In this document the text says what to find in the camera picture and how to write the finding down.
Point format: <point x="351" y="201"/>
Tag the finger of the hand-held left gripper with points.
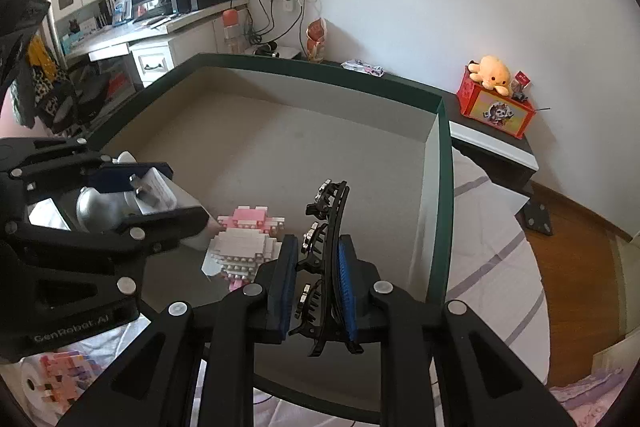
<point x="125" y="177"/>
<point x="165" y="227"/>

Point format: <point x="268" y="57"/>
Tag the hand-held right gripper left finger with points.
<point x="282" y="289"/>

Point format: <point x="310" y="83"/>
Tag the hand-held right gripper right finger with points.
<point x="347" y="292"/>

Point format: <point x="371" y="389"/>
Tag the black hair clip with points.
<point x="332" y="217"/>

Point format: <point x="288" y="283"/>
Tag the green-rimmed storage box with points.
<point x="300" y="142"/>

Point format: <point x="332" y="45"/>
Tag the pink building block toy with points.
<point x="240" y="242"/>

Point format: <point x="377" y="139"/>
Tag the black office chair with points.
<point x="90" y="92"/>

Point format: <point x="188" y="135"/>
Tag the dark clothes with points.
<point x="45" y="77"/>

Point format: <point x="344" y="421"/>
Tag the white desk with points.
<point x="170" y="42"/>

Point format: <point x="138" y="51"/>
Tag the striped white bedsheet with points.
<point x="480" y="227"/>

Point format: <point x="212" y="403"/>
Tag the orange-capped water bottle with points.
<point x="230" y="29"/>

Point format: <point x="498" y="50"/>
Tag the small black cylindrical device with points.
<point x="270" y="50"/>

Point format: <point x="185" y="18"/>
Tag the black-topped low cabinet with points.
<point x="480" y="137"/>

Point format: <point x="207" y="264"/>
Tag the black square floor plate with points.
<point x="537" y="218"/>

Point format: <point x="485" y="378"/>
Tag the crumpled plastic wrapper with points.
<point x="362" y="68"/>

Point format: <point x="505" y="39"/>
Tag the red printed box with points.
<point x="495" y="112"/>

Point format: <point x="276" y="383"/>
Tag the orange snack bag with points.
<point x="316" y="39"/>

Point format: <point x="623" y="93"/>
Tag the pink printed blanket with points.
<point x="585" y="397"/>

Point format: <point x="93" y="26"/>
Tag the orange octopus plush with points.
<point x="492" y="69"/>

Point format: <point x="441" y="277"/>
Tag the small red tag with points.
<point x="522" y="78"/>

